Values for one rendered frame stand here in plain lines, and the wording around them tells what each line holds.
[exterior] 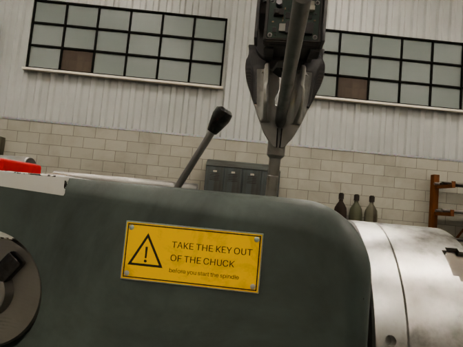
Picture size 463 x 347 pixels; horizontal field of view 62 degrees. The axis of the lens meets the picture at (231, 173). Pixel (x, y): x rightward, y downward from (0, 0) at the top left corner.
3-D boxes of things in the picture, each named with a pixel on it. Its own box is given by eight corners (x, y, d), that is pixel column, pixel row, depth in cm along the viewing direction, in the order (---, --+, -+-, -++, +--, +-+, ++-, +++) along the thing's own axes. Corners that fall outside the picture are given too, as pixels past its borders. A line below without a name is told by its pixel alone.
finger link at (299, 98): (281, 140, 39) (287, 52, 40) (278, 149, 45) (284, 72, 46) (312, 142, 39) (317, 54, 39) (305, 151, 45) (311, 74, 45)
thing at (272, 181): (261, 197, 49) (271, 107, 49) (278, 199, 49) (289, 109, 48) (261, 198, 47) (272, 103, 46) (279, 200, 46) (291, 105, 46)
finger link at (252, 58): (241, 102, 44) (249, 28, 45) (242, 105, 46) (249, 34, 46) (282, 104, 44) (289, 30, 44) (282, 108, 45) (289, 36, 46)
